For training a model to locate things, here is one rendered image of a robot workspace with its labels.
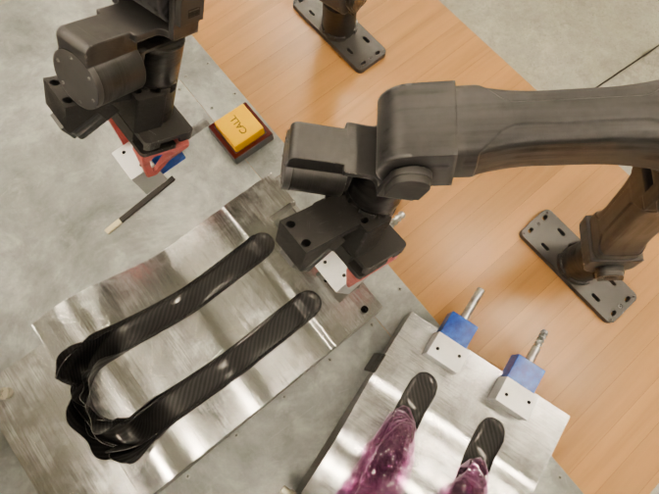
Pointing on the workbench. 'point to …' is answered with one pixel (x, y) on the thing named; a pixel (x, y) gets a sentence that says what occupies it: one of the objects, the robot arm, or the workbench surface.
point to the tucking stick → (139, 205)
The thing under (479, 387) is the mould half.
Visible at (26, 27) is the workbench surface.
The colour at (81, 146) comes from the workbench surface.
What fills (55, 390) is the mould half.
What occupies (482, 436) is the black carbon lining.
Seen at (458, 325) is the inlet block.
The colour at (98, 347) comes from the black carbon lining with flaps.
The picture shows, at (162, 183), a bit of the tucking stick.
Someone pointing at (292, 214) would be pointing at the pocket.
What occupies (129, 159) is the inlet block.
